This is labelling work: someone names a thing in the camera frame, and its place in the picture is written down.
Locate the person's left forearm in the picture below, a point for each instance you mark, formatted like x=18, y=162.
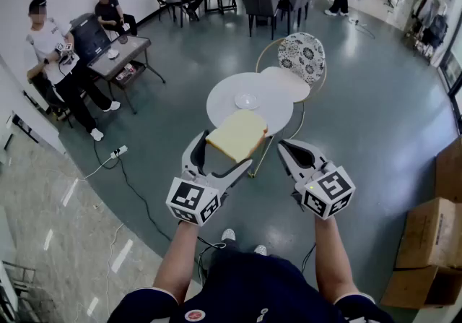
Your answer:
x=180, y=260

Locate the pale yellow bread slice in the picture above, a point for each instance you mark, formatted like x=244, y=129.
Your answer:
x=236, y=133

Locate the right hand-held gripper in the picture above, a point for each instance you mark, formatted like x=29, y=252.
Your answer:
x=330, y=193

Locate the floral backrest chair gold frame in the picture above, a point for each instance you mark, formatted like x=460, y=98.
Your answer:
x=303, y=54

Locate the metal rack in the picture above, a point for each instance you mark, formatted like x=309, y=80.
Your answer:
x=14, y=292

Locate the person's dark blue shirt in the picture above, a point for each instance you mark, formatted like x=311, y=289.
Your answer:
x=252, y=296

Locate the dark coffee table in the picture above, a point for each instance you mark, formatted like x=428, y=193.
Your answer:
x=133, y=47

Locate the brown cardboard box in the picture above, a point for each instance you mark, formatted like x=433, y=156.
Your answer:
x=429, y=235
x=411, y=289
x=451, y=170

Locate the person's right forearm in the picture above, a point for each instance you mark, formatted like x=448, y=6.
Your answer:
x=332, y=260

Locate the person's left white shoe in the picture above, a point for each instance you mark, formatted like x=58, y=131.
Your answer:
x=228, y=235

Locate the small white dish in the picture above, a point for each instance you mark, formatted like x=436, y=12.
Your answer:
x=113, y=53

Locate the pink and white packets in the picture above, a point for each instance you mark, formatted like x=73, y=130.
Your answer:
x=129, y=71

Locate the clear glass plate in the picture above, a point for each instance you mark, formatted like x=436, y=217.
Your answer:
x=246, y=100

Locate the clothes rack with garments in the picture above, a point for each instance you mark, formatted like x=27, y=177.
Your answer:
x=435, y=25

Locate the white round table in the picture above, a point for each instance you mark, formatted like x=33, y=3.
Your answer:
x=223, y=97

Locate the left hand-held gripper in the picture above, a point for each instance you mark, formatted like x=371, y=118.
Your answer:
x=195, y=198

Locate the person's right white shoe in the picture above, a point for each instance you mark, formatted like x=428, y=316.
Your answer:
x=260, y=250

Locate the black storage bin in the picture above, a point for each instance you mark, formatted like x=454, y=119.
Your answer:
x=88, y=36

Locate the white power strip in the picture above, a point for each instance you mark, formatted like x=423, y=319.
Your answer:
x=119, y=151

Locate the person's white shoe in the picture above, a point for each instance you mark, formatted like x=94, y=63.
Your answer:
x=260, y=250
x=228, y=235

